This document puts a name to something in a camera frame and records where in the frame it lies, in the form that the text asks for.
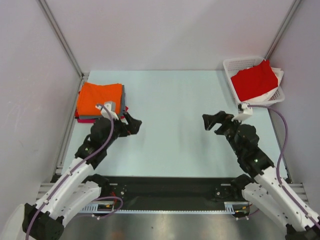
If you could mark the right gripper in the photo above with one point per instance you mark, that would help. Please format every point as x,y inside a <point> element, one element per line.
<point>223,123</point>

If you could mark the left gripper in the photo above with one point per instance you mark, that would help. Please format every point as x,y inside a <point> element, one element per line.
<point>131,128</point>

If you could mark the orange t-shirt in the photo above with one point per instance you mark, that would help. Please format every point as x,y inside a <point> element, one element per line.
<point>100,100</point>

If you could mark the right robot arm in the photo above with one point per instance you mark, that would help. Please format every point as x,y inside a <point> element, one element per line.
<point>261,183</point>

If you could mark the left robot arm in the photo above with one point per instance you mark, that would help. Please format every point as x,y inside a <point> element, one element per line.
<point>79,185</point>

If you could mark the magenta folded t-shirt in stack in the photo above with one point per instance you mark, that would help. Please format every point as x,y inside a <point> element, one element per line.
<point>86,121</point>

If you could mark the grey folded t-shirt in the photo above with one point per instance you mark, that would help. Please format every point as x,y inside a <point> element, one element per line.
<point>122,102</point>

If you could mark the red t-shirt in basket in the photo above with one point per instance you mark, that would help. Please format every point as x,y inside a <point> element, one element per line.
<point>255,81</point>

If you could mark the white plastic basket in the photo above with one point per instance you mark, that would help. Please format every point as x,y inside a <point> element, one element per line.
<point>233,65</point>

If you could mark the white cloth in basket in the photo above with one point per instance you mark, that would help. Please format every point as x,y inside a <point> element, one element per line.
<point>264,97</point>

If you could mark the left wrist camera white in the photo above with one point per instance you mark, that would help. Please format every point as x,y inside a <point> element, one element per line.
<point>107,110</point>

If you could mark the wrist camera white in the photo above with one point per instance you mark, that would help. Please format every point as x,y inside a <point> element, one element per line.
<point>107,110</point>
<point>245,111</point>

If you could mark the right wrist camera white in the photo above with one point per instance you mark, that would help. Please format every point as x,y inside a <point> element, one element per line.
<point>245,111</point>

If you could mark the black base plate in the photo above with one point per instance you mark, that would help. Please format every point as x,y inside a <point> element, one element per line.
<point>133,189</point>

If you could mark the white cable duct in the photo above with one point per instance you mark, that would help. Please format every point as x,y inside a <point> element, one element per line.
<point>194,207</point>

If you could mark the aluminium frame rail front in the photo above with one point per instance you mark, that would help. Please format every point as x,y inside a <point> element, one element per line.
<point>298,188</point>

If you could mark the right aluminium corner post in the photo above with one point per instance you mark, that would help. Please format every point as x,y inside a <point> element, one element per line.
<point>293,9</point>

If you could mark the aluminium corner post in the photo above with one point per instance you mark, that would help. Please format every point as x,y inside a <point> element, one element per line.
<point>293,9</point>
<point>45,8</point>

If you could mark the left aluminium corner post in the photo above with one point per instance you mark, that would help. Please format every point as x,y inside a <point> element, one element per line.
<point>45,8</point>

